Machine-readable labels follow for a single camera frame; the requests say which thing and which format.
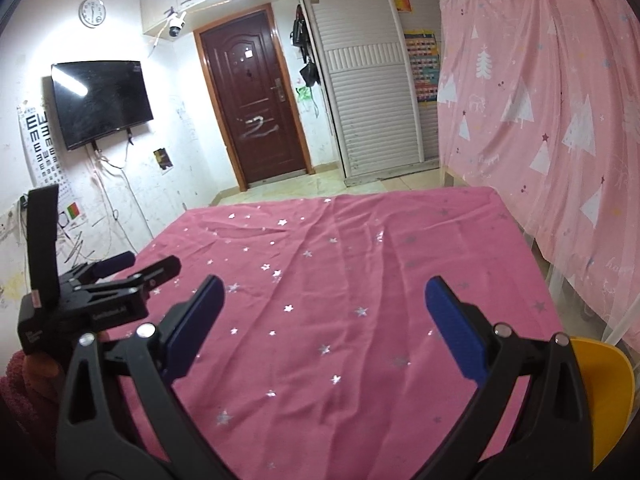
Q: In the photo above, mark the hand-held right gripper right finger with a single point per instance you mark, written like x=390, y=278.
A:
x=455, y=330

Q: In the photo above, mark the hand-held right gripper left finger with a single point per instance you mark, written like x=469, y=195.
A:
x=197, y=325

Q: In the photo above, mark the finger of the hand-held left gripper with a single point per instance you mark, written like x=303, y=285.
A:
x=152, y=272
x=112, y=264

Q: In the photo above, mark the yellow plastic bin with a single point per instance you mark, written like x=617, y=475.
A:
x=607, y=400

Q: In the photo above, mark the eye chart poster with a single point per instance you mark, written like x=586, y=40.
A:
x=37, y=145

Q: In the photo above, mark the pink star tablecloth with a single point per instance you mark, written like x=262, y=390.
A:
x=325, y=260

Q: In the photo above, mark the dark red door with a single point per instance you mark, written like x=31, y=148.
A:
x=255, y=110

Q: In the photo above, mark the pink tree-print curtain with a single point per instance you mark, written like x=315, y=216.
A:
x=525, y=110

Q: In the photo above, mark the white louvered wardrobe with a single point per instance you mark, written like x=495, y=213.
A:
x=365, y=110

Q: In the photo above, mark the small black hanging bag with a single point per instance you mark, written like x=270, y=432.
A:
x=310, y=74

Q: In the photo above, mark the colourful grid poster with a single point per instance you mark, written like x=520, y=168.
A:
x=422, y=65

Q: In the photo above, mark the yellow orange sticker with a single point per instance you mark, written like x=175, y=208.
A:
x=402, y=2

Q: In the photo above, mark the dark wall socket plate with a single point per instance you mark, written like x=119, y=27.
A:
x=162, y=159

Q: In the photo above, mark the black wall television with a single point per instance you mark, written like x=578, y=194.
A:
x=100, y=100

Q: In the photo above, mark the green wall decoration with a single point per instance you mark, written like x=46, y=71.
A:
x=304, y=94

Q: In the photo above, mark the white security camera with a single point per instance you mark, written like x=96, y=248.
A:
x=176, y=24

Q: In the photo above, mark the round wall clock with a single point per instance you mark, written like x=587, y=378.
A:
x=92, y=12

